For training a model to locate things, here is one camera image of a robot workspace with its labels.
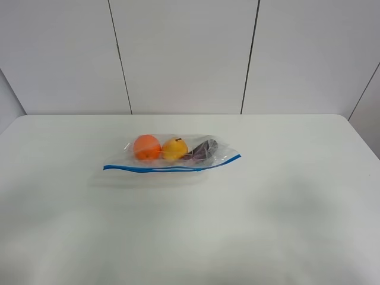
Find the clear zip bag blue seal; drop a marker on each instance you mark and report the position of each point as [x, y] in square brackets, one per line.
[126, 161]

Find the dark purple eggplant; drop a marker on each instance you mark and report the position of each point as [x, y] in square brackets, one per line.
[203, 151]

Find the yellow pear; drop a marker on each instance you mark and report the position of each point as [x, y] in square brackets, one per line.
[174, 149]

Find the orange fruit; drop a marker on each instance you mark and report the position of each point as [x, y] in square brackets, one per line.
[147, 147]

